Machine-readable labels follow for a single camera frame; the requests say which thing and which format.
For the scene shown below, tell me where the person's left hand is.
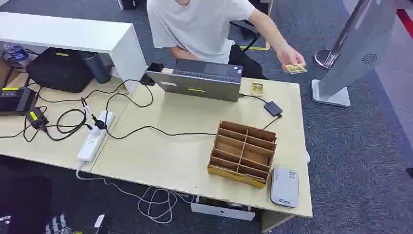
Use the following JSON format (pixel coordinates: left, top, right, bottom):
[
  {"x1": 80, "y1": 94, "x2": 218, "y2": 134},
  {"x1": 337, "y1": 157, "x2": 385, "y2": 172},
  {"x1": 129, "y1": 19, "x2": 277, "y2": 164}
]
[{"x1": 276, "y1": 44, "x2": 306, "y2": 70}]

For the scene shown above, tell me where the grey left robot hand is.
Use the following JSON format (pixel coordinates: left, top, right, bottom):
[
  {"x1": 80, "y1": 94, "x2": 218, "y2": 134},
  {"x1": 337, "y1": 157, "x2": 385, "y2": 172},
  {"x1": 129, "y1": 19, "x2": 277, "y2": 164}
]
[{"x1": 44, "y1": 213, "x2": 75, "y2": 234}]

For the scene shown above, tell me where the yellow cards stack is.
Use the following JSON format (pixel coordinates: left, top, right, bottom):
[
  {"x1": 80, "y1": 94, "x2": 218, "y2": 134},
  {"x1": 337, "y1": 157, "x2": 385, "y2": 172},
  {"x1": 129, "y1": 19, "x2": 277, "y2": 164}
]
[{"x1": 283, "y1": 64, "x2": 308, "y2": 75}]

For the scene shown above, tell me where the yellow cards pile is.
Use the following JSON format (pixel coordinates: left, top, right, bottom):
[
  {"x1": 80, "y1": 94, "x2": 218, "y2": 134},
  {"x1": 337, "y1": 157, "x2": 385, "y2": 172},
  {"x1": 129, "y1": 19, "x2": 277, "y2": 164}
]
[{"x1": 250, "y1": 82, "x2": 265, "y2": 97}]

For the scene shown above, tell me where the black chair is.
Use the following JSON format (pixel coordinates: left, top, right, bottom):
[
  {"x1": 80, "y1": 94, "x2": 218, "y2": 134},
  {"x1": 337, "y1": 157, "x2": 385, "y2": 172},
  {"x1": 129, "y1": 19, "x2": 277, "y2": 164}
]
[{"x1": 229, "y1": 19, "x2": 261, "y2": 53}]

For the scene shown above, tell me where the black laptop charger block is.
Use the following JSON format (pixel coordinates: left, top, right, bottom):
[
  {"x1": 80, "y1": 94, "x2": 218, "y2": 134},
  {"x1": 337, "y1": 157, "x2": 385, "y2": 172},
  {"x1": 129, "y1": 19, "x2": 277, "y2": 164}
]
[{"x1": 263, "y1": 100, "x2": 283, "y2": 118}]

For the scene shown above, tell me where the grey kiosk stand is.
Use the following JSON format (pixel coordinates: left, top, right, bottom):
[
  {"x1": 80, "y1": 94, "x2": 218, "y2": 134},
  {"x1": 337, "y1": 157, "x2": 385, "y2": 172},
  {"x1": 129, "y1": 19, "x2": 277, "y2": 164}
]
[{"x1": 311, "y1": 0, "x2": 398, "y2": 108}]

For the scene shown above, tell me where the white power strip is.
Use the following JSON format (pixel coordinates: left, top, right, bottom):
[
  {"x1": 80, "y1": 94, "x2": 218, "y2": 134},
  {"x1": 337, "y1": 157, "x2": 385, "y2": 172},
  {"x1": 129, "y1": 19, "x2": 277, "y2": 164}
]
[{"x1": 77, "y1": 110, "x2": 115, "y2": 164}]

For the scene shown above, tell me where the grey laptop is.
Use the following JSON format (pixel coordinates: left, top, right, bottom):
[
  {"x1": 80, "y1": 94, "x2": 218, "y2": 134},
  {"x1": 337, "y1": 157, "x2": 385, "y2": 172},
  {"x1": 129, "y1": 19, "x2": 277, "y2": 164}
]
[{"x1": 145, "y1": 58, "x2": 243, "y2": 103}]

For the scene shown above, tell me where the person in white shirt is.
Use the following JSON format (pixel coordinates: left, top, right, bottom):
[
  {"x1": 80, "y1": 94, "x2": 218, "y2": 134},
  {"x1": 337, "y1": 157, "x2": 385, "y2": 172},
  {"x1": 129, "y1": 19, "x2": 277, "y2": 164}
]
[{"x1": 147, "y1": 0, "x2": 268, "y2": 80}]

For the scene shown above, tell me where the black plug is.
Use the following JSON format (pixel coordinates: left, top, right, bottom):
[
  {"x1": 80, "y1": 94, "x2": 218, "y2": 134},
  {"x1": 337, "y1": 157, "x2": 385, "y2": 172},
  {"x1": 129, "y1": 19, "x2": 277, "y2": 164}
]
[{"x1": 92, "y1": 117, "x2": 108, "y2": 131}]

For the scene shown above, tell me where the black adapter with yellow label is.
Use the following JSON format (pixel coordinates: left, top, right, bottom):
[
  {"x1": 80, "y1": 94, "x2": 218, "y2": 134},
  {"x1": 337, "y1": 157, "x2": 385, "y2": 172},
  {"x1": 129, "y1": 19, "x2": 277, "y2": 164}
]
[{"x1": 25, "y1": 107, "x2": 49, "y2": 131}]

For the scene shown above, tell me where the wooden divided card box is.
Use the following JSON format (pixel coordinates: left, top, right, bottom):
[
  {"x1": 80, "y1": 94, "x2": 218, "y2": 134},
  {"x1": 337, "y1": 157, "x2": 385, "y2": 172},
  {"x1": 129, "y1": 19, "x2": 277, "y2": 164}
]
[{"x1": 207, "y1": 120, "x2": 278, "y2": 189}]

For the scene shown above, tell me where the black box device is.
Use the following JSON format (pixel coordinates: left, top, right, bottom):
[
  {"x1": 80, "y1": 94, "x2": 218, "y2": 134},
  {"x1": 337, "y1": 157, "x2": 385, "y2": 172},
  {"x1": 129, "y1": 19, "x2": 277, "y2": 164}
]
[{"x1": 0, "y1": 87, "x2": 38, "y2": 117}]

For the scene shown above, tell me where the grey flat card reader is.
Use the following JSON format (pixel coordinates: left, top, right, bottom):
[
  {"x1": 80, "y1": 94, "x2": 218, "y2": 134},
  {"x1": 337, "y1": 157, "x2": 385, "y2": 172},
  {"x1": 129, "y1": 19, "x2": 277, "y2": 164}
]
[{"x1": 270, "y1": 167, "x2": 300, "y2": 208}]

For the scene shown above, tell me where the black phone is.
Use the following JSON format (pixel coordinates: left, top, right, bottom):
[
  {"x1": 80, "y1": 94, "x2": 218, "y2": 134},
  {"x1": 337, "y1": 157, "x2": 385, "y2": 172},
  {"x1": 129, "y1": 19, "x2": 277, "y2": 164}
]
[{"x1": 140, "y1": 62, "x2": 165, "y2": 87}]

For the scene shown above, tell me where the black bag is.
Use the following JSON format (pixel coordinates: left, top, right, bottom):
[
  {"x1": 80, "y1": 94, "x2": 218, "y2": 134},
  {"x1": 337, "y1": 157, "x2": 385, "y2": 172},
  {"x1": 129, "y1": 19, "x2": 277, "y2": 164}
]
[{"x1": 25, "y1": 47, "x2": 96, "y2": 94}]

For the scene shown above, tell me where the dark cylindrical flask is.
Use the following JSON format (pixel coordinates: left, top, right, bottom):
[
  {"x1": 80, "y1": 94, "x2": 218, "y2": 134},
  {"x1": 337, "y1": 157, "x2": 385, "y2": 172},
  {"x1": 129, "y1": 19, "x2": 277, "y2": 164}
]
[{"x1": 82, "y1": 52, "x2": 114, "y2": 85}]

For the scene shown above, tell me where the white box under desk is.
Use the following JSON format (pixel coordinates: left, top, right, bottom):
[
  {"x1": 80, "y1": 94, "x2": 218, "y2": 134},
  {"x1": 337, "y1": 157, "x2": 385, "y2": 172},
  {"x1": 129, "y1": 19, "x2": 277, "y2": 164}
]
[{"x1": 190, "y1": 202, "x2": 256, "y2": 222}]

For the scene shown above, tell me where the white desk shelf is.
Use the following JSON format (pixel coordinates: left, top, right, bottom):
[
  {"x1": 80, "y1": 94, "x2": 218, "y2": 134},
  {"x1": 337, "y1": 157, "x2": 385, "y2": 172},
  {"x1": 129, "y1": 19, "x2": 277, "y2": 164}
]
[{"x1": 0, "y1": 11, "x2": 148, "y2": 95}]

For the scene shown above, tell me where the chrome stanchion post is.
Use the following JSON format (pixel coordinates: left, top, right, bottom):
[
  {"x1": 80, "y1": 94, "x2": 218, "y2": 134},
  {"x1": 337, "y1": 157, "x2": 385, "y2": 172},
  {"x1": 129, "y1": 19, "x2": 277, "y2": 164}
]
[{"x1": 312, "y1": 0, "x2": 372, "y2": 71}]

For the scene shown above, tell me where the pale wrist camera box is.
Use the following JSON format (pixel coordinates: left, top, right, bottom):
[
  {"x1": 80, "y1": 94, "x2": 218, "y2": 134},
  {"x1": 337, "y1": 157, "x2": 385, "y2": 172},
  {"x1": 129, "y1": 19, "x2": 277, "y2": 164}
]
[{"x1": 94, "y1": 214, "x2": 106, "y2": 231}]

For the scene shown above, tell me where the black coiled adapter cable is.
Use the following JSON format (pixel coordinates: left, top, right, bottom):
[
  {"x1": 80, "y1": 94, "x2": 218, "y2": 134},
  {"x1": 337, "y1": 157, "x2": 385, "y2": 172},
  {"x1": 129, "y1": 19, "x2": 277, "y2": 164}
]
[{"x1": 0, "y1": 105, "x2": 94, "y2": 143}]

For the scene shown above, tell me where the white power strip cable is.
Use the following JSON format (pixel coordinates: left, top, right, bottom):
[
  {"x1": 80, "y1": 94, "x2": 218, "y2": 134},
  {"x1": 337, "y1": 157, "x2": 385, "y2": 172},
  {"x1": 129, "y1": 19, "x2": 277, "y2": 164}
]
[{"x1": 75, "y1": 161, "x2": 198, "y2": 224}]

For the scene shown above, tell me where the black laptop charger cable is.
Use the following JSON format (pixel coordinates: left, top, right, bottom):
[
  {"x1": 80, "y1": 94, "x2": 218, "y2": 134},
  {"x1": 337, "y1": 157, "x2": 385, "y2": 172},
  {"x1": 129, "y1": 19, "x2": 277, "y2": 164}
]
[{"x1": 106, "y1": 93, "x2": 282, "y2": 140}]

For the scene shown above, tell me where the black looped cable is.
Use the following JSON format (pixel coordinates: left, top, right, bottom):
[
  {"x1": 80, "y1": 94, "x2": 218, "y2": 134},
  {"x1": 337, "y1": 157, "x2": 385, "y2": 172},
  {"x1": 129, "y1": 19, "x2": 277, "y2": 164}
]
[{"x1": 104, "y1": 79, "x2": 154, "y2": 125}]

